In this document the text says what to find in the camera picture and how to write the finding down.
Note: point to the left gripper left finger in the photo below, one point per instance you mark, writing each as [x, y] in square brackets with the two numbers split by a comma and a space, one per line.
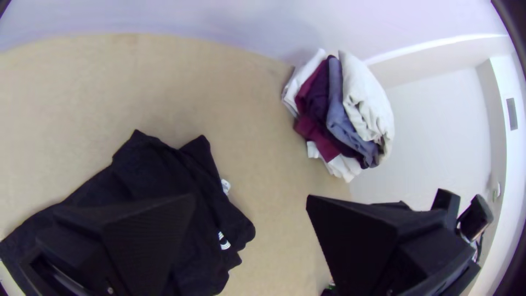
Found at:
[123, 246]

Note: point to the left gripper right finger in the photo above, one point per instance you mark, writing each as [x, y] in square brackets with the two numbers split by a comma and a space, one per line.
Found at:
[378, 250]

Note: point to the pile of folded clothes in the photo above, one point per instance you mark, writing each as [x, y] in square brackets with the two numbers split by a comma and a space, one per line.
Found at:
[341, 115]

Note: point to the black t-shirt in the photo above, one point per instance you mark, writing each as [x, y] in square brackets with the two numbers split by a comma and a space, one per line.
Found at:
[156, 164]

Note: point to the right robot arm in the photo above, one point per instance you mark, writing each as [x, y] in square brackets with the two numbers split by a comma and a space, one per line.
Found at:
[476, 218]

